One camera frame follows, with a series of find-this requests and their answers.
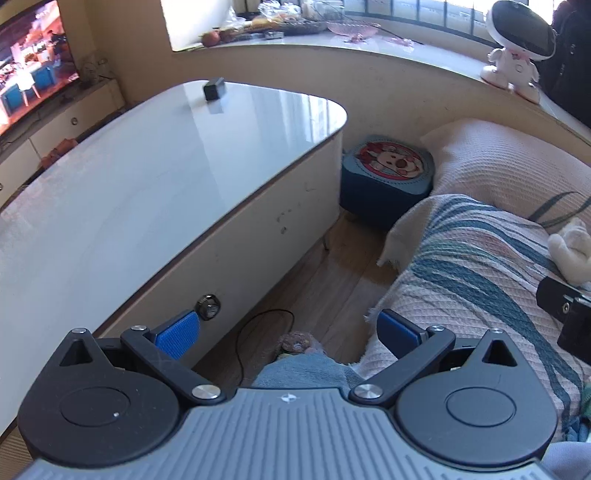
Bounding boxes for white coffee table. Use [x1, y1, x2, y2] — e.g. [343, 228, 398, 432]
[0, 79, 348, 444]

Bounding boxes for fringed teal-striped blanket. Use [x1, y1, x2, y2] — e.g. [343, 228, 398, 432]
[365, 194, 591, 444]

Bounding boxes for black floor cable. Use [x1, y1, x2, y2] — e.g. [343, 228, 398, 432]
[235, 310, 295, 384]

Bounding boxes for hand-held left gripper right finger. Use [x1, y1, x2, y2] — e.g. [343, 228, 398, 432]
[348, 308, 521, 409]

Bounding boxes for black bag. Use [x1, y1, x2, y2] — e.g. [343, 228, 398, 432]
[538, 0, 591, 134]

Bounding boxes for white plush toy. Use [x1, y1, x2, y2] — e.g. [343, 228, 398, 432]
[548, 217, 591, 289]

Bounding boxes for flat screen television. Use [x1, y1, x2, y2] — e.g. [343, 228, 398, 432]
[0, 0, 80, 137]

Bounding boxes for white robot toy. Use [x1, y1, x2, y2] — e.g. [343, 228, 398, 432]
[480, 0, 557, 103]

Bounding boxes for blue cartoon-print stool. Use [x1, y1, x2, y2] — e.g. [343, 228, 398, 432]
[339, 135, 435, 227]

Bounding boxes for round metal table knob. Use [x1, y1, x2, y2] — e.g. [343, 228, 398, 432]
[196, 294, 221, 320]

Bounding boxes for fruit tray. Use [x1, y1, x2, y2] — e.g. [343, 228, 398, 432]
[252, 4, 328, 36]

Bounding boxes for pink fluffy slipper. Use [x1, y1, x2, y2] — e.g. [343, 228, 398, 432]
[277, 330, 328, 358]

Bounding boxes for person's jeans leg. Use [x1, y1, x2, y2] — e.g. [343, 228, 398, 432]
[252, 353, 365, 391]

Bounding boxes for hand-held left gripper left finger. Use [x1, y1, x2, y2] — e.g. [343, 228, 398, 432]
[58, 309, 227, 408]

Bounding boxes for white television cabinet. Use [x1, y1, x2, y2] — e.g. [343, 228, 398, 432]
[0, 76, 127, 208]

